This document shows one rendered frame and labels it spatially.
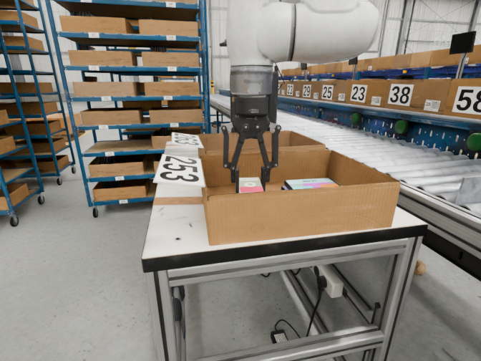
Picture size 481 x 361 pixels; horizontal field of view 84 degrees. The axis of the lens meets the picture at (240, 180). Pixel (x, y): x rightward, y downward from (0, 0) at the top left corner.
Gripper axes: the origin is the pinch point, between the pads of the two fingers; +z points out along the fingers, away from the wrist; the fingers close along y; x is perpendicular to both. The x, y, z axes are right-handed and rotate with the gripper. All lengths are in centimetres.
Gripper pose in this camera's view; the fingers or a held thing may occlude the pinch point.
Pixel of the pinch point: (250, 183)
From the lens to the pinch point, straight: 65.2
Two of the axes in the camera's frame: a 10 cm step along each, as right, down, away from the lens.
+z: 0.0, 9.4, 3.4
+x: -0.5, -3.4, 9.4
